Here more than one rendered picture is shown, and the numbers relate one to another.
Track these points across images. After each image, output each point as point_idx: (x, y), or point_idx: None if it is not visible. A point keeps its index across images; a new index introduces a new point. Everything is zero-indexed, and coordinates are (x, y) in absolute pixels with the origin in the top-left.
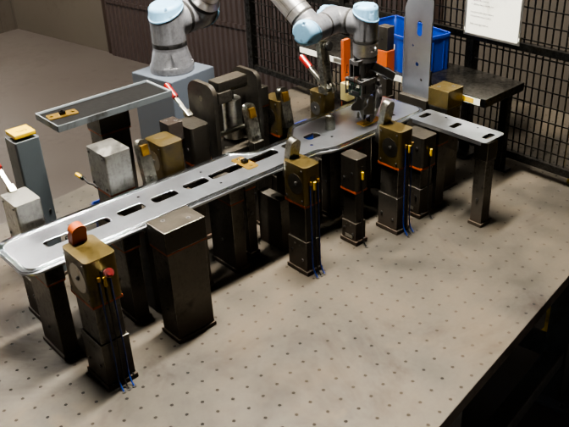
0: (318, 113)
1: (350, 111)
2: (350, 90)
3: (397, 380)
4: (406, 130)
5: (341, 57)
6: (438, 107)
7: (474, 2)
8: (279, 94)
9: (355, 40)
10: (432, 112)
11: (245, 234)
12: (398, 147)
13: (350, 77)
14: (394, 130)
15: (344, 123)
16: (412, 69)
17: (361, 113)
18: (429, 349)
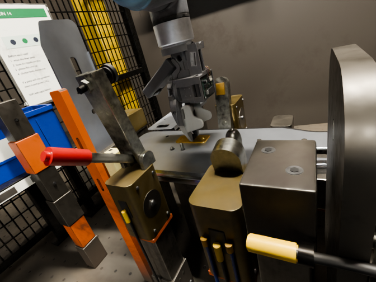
0: (160, 203)
1: (165, 160)
2: (205, 92)
3: None
4: (234, 95)
5: (76, 122)
6: (141, 128)
7: (21, 72)
8: (244, 149)
9: (184, 10)
10: (154, 126)
11: None
12: (244, 110)
13: (202, 71)
14: (238, 97)
15: (209, 149)
16: (92, 121)
17: (190, 135)
18: None
